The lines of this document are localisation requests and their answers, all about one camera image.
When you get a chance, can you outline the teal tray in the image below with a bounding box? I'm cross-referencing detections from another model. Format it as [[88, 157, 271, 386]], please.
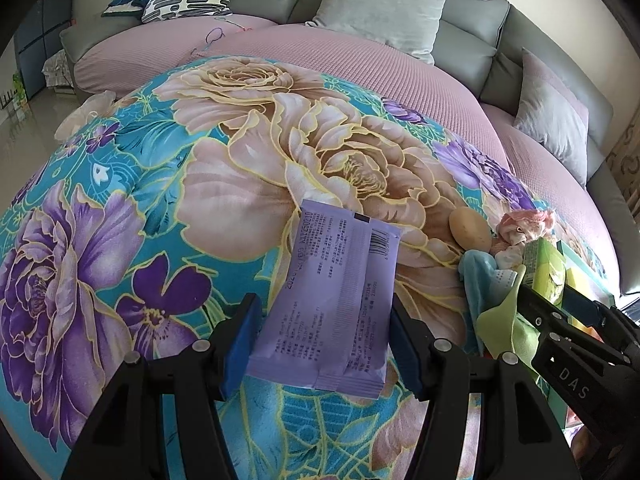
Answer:
[[555, 239, 624, 312]]

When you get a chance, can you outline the dark blue cabinet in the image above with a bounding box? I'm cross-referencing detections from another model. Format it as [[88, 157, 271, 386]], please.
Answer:
[[15, 0, 64, 102]]

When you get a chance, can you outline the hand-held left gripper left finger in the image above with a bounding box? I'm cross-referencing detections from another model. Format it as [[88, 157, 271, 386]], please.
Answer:
[[60, 295, 262, 480]]

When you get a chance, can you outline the thin cord loop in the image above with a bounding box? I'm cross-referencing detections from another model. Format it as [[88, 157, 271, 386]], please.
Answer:
[[189, 16, 254, 59]]

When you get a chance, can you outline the green tissue pack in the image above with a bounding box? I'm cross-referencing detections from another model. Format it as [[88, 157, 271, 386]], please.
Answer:
[[522, 237, 569, 307]]

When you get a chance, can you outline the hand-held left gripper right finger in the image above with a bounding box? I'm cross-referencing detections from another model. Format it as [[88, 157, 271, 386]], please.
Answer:
[[391, 292, 576, 480]]

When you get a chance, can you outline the beige potato-shaped toy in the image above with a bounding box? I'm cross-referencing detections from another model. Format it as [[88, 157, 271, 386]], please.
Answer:
[[449, 208, 494, 252]]

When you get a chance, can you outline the light blue cloth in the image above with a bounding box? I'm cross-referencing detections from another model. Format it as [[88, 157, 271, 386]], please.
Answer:
[[459, 250, 526, 352]]

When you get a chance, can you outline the beige patterned curtain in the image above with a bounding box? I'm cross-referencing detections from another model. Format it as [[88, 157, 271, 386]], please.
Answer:
[[607, 125, 640, 202]]

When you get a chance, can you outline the light green cloth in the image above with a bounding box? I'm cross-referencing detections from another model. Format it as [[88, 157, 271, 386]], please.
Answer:
[[475, 262, 546, 362]]

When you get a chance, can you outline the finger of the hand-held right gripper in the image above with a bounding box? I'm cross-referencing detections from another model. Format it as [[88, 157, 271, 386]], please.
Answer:
[[565, 287, 640, 362], [515, 285, 577, 342]]

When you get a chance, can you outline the mauve sofa seat cover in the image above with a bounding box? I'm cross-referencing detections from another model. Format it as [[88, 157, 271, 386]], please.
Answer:
[[482, 102, 624, 297], [74, 12, 512, 173]]

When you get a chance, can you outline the pink satin lace cloth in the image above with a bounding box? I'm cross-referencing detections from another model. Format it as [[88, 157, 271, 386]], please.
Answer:
[[492, 209, 557, 273]]

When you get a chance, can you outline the floral blanket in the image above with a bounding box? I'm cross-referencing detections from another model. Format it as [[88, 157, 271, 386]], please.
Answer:
[[0, 57, 617, 480]]

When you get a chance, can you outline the plain grey cushion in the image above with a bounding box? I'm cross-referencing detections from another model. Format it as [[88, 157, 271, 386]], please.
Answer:
[[305, 0, 449, 66]]

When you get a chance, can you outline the grey and mauve cushion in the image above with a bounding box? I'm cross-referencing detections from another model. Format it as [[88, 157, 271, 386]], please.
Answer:
[[514, 47, 590, 189]]

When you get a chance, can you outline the purple packet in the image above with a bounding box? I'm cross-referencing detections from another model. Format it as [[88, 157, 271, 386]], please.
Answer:
[[246, 199, 402, 400]]

